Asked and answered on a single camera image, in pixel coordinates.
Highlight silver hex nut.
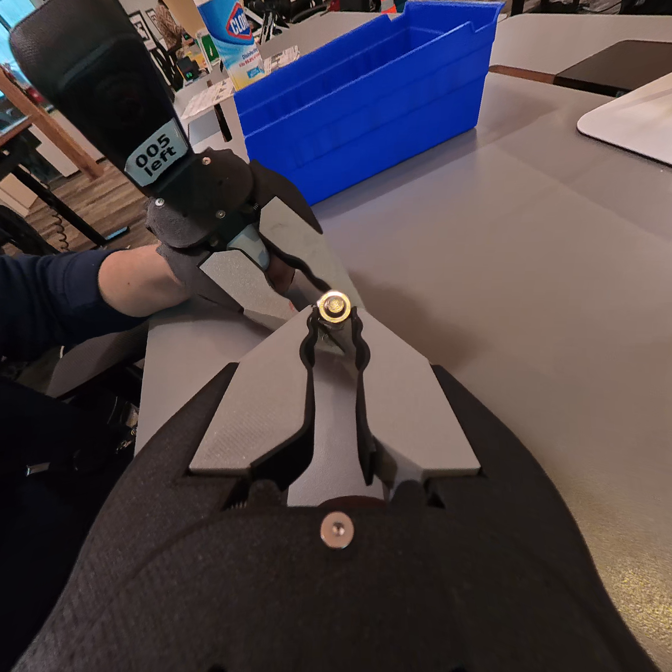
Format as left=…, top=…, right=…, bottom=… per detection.
left=316, top=290, right=354, bottom=322

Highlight person's dark clothing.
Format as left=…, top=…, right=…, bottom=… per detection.
left=0, top=362, right=140, bottom=672

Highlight printed paper sheet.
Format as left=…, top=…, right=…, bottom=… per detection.
left=262, top=46, right=301, bottom=74
left=181, top=84, right=234, bottom=119

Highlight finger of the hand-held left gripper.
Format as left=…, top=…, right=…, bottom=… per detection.
left=198, top=251, right=316, bottom=331
left=257, top=197, right=365, bottom=316

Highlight wooden post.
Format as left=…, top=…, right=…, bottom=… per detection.
left=0, top=68, right=103, bottom=179

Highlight disinfectant wipes canister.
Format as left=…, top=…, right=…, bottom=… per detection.
left=197, top=0, right=266, bottom=91

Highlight person's left forearm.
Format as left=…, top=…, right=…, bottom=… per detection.
left=0, top=247, right=153, bottom=363

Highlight blue plastic bin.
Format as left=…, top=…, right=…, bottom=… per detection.
left=232, top=0, right=506, bottom=207

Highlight person's left hand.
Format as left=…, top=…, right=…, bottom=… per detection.
left=147, top=247, right=296, bottom=318

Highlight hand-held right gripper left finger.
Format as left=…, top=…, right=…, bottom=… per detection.
left=188, top=307, right=316, bottom=478

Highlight white tablet stand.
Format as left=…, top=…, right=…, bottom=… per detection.
left=576, top=71, right=672, bottom=169

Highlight dark desk cable cover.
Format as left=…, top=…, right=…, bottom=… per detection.
left=554, top=39, right=672, bottom=98

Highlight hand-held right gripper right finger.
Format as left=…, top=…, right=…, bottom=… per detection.
left=351, top=307, right=481, bottom=486

